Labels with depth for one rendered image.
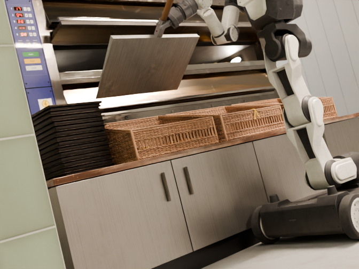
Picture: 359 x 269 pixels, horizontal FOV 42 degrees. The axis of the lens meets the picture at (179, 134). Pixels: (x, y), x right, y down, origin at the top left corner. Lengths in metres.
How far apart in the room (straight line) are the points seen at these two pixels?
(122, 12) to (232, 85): 0.98
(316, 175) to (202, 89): 1.14
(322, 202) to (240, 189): 0.50
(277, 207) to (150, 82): 0.94
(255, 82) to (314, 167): 1.36
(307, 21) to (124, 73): 3.50
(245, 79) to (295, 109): 1.22
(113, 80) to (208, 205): 0.79
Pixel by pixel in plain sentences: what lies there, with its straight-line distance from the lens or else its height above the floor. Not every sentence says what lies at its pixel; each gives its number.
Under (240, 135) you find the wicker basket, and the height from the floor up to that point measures 0.60.
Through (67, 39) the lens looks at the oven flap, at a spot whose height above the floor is 1.37.
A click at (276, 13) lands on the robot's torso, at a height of 1.13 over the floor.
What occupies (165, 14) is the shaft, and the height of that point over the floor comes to 1.24.
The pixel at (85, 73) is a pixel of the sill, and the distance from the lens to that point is 2.77.
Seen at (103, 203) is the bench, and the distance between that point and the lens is 2.02.
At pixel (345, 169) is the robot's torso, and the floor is 0.29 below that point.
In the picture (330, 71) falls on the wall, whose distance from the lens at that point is 5.44.
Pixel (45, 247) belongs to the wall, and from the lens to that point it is 0.77.
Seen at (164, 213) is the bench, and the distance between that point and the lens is 2.19.
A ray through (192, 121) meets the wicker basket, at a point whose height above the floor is 0.72.
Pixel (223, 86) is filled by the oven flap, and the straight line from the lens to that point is 3.41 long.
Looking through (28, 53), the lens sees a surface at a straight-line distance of 2.63.
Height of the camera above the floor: 0.49
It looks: 4 degrees up
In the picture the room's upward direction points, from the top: 14 degrees counter-clockwise
